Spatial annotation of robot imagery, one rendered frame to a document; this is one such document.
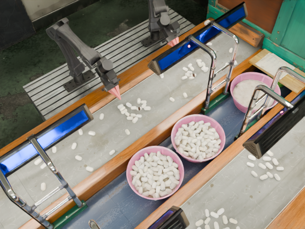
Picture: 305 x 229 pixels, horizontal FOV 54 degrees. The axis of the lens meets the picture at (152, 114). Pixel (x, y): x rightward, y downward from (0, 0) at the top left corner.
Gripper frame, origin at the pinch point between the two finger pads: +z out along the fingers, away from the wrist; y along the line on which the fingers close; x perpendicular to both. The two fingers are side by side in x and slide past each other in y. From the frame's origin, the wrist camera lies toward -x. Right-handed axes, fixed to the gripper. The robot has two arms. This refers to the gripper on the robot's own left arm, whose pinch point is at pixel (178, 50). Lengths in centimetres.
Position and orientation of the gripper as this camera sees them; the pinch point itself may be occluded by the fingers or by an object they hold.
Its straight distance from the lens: 175.7
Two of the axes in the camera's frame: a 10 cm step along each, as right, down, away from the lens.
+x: -3.8, 0.5, 9.2
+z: 5.2, 8.4, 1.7
